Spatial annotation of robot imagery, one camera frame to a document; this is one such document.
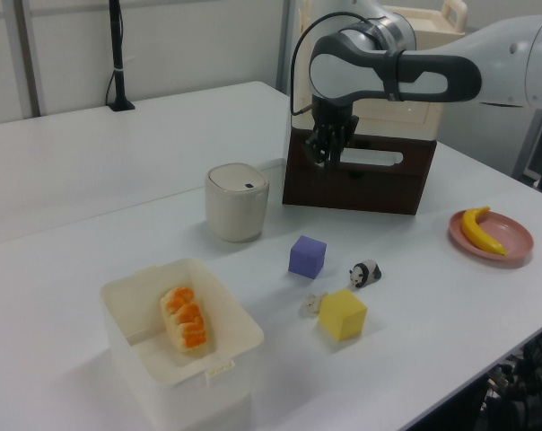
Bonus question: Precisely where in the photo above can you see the black camera stand pole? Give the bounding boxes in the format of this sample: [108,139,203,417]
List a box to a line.
[106,0,136,112]

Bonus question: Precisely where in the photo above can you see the cream lidded trash can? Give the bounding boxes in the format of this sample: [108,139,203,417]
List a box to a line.
[204,163,270,243]

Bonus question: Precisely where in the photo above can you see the dark brown wooden drawer box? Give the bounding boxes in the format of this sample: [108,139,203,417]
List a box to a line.
[282,127,438,216]

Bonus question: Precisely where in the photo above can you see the white plastic storage bin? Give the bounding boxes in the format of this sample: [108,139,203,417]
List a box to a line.
[100,257,266,431]

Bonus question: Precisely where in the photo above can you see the panda figurine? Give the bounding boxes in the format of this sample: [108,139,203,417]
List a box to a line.
[347,259,383,291]

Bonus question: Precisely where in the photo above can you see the pink plate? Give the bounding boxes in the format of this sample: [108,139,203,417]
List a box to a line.
[448,209,535,268]

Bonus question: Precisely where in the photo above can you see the yellow cube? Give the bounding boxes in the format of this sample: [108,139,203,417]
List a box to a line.
[318,288,368,342]

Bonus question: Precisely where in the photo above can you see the small white animal figurine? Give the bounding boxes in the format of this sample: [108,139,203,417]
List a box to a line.
[302,291,329,318]

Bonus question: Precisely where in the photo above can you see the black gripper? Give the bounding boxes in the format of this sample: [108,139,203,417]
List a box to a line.
[303,94,361,174]

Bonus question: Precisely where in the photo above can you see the black office chair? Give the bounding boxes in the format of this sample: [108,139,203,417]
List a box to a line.
[476,321,542,431]

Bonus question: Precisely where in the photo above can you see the purple cube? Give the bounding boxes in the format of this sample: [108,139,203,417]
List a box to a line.
[287,234,328,280]

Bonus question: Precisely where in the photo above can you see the bread with orange topping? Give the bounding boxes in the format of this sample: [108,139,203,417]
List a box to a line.
[159,286,210,356]

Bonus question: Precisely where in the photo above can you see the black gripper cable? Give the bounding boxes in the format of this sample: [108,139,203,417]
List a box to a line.
[289,12,376,117]

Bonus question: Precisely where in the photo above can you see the cream plastic storage cabinet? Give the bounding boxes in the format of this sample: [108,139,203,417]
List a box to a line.
[291,0,469,141]

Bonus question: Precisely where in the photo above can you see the yellow banana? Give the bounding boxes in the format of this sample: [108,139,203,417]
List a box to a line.
[459,206,508,257]

